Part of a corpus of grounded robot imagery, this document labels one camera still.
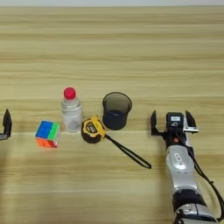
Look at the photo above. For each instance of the black mesh cup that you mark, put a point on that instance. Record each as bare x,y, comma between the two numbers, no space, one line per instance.
116,112

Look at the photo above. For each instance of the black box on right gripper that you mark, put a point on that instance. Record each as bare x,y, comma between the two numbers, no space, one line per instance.
175,119

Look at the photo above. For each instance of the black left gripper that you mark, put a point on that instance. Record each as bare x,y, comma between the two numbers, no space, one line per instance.
3,136

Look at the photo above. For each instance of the yellow black tape measure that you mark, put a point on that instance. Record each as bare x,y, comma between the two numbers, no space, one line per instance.
92,129

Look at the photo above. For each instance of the colourful puzzle cube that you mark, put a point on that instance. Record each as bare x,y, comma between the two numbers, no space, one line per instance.
48,134

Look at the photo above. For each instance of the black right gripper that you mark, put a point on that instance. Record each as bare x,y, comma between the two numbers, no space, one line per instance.
175,139

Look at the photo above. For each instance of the clear bottle with red cap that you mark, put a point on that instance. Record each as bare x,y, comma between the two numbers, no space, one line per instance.
71,113

